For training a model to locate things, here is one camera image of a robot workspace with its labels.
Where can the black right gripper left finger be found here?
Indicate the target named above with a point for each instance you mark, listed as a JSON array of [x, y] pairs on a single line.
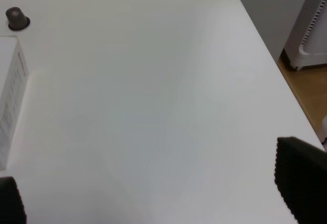
[[12, 208]]

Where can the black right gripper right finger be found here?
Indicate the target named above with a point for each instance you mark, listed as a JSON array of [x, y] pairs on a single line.
[[300, 176]]

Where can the white appliance with vents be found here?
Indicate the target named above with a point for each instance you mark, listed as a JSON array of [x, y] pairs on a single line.
[[306, 45]]

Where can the white cardboard box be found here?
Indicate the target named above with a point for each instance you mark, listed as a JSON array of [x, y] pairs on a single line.
[[14, 76]]

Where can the dark coffee capsule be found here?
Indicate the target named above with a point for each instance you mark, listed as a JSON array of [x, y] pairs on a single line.
[[17, 21]]

